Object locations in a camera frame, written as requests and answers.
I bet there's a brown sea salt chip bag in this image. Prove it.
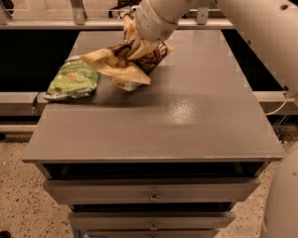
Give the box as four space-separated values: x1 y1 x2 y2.
80 42 173 91

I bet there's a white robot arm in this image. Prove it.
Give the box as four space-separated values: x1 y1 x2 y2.
131 0 298 238

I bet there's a green jalapeno chip bag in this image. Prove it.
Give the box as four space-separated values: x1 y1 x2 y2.
45 56 99 101

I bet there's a grey drawer cabinet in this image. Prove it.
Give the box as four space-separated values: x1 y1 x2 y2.
23 30 284 238

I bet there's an upper grey drawer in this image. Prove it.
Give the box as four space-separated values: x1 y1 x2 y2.
44 178 260 205

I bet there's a grey drawer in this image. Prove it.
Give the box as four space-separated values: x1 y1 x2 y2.
69 212 235 231
44 178 260 205

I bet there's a lower grey drawer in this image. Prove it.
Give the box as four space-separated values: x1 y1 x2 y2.
69 212 235 231

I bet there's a black cable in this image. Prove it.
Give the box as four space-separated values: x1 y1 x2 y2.
31 91 44 117

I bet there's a metal railing frame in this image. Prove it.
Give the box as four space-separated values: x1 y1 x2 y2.
0 0 236 31

